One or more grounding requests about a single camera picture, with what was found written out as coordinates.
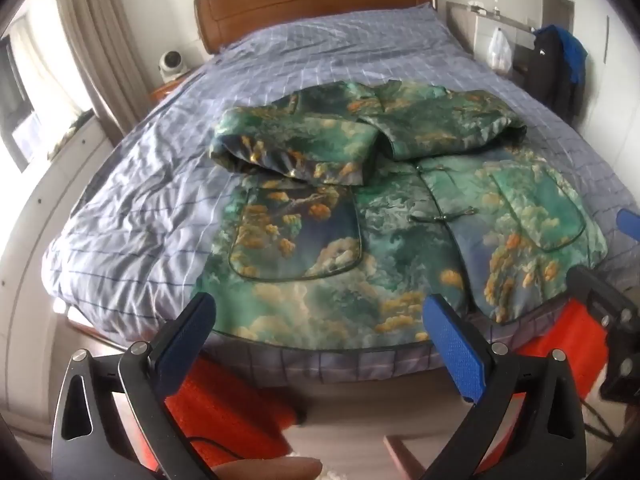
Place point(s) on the white pillow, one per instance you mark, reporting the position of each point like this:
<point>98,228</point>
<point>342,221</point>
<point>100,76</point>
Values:
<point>470,25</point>

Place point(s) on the black hanging garment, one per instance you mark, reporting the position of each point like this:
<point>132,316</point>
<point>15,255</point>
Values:
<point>547,70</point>

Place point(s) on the blue hanging garment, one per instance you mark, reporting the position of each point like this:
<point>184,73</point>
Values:
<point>575,52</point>

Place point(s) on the window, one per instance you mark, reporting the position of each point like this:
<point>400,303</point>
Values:
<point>20,95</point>

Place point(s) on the white plastic bag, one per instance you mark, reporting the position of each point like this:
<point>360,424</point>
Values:
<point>500,50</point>

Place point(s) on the wooden nightstand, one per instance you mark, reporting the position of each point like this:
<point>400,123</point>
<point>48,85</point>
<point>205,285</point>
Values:
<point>165,91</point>

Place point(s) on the green printed jacket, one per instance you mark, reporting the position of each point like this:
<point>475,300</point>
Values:
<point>400,260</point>

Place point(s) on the wooden headboard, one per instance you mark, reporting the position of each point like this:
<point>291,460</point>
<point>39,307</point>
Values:
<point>300,0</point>

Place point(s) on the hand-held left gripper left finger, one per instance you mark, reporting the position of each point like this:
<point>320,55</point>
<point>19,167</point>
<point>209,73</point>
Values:
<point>190,330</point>

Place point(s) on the beige curtain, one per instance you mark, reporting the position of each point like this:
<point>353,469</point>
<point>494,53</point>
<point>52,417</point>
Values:
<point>95,35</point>

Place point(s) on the red ribbed mat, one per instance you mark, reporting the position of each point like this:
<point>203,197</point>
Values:
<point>565,340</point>
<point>225,405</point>

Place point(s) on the person's left hand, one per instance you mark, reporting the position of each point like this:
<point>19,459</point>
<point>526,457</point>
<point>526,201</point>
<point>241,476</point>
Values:
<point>270,469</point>

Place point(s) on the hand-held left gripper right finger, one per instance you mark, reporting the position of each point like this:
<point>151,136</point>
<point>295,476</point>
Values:
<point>452,350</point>

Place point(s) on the white security camera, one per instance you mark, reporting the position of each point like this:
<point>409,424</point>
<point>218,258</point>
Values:
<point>173,62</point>

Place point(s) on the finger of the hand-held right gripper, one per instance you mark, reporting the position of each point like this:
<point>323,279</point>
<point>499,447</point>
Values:
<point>600,292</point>
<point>631,225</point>

